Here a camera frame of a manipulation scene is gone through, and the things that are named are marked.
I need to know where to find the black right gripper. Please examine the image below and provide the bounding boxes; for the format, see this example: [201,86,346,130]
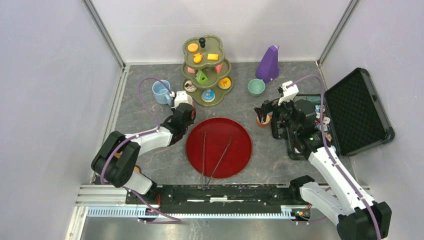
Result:
[254,94,300,135]

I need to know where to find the mint green cup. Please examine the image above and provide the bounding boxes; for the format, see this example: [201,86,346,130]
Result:
[247,78,266,97]

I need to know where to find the chocolate white tart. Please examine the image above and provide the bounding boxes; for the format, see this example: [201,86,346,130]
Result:
[183,80,198,93]

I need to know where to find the light blue mug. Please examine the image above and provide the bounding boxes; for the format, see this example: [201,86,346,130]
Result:
[151,79,172,106]

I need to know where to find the blue frosted donut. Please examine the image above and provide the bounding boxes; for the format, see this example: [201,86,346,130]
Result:
[201,89,216,103]

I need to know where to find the green cake slice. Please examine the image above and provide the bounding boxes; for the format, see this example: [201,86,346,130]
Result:
[195,69,208,84]

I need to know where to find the orange fish-shaped cookie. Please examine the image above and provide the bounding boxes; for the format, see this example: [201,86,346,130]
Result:
[193,52,203,64]

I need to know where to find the pink strawberry cake slice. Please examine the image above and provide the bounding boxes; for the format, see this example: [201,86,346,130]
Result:
[214,63,223,75]

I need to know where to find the square orange cracker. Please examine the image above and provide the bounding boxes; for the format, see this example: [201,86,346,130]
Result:
[207,53,220,61]

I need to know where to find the round orange cookie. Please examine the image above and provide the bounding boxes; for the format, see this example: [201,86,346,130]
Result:
[187,43,200,53]

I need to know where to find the pink mug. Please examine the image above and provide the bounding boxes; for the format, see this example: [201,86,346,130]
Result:
[187,95,195,108]

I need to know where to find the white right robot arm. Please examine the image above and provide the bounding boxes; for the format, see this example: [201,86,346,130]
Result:
[254,99,392,240]

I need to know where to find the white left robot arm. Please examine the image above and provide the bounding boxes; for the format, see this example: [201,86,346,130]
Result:
[91,103,196,204]

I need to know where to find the small orange cup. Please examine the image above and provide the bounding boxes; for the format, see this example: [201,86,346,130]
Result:
[256,115,272,128]

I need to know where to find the purple cone-shaped container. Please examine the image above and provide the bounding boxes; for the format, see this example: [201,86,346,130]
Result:
[255,45,280,84]

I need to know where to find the green three-tier stand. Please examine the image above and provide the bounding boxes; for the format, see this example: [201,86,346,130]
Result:
[181,35,234,108]

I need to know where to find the round red tray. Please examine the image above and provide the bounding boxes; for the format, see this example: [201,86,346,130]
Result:
[185,117,253,179]

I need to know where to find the orange round coaster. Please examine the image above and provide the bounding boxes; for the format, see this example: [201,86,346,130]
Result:
[134,165,142,173]

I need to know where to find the black poker chip case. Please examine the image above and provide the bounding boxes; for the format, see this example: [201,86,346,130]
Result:
[272,68,395,160]

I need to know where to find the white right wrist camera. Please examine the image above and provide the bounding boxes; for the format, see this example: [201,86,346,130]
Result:
[278,81,299,106]

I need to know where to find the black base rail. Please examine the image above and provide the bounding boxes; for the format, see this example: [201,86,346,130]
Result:
[143,184,312,214]

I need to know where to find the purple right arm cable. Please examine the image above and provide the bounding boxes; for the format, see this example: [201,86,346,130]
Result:
[285,74,382,240]

